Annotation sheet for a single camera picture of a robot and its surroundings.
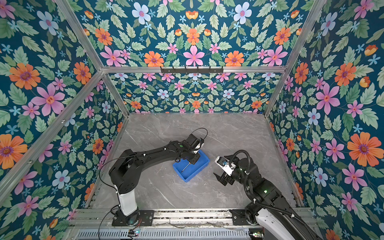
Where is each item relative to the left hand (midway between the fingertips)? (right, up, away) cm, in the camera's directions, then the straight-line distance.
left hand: (198, 154), depth 89 cm
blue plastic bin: (-4, -10, +1) cm, 11 cm away
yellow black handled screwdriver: (-8, -8, -1) cm, 11 cm away
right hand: (+11, -1, -16) cm, 20 cm away
